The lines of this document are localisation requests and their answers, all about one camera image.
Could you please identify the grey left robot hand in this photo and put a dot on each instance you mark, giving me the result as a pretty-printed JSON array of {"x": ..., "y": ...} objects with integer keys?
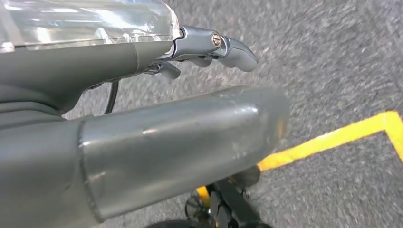
[{"x": 63, "y": 63}]

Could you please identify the black robot leg part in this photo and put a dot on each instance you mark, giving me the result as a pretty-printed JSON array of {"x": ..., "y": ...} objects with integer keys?
[{"x": 233, "y": 201}]

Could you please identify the yellow floor tape square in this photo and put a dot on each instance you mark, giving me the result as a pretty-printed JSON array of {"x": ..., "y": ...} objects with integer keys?
[{"x": 330, "y": 138}]

